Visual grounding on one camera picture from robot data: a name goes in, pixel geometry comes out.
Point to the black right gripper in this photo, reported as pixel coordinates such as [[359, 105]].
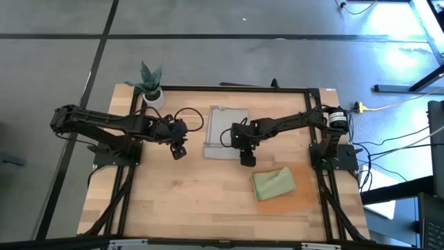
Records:
[[243, 135]]

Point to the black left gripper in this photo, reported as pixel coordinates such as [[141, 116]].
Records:
[[177, 133]]

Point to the grey waffle-weave towel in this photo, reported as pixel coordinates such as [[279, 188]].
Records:
[[222, 128]]

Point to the green microfiber towel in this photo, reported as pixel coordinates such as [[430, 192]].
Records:
[[274, 184]]

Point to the orange translucent plastic basket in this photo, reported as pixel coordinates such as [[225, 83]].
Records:
[[305, 201]]

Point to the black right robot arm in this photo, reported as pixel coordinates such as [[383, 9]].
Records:
[[295, 121]]

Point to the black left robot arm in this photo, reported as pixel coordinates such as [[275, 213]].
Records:
[[104, 121]]

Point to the green plant in white pot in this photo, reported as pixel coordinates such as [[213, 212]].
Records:
[[154, 101]]

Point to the black desk beam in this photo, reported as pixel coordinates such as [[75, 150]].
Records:
[[395, 191]]

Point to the black crossbar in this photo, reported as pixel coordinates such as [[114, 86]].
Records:
[[52, 243]]

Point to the black chair leg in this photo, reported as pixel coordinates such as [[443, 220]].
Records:
[[10, 159]]

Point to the dark grey computer tower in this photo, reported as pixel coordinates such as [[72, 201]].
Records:
[[437, 149]]

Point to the black laptop keyboard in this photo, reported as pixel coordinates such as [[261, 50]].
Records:
[[433, 232]]

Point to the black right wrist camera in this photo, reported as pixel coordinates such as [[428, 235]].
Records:
[[248, 159]]

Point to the black aluminium table frame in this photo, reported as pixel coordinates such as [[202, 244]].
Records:
[[243, 89]]

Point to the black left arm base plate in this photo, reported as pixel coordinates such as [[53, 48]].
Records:
[[100, 159]]

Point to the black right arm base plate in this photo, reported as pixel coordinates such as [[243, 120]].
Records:
[[348, 158]]

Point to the silver metal bracket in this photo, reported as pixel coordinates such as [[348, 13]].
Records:
[[128, 242], [320, 247]]

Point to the black desk frame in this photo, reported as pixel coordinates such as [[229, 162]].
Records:
[[392, 88]]

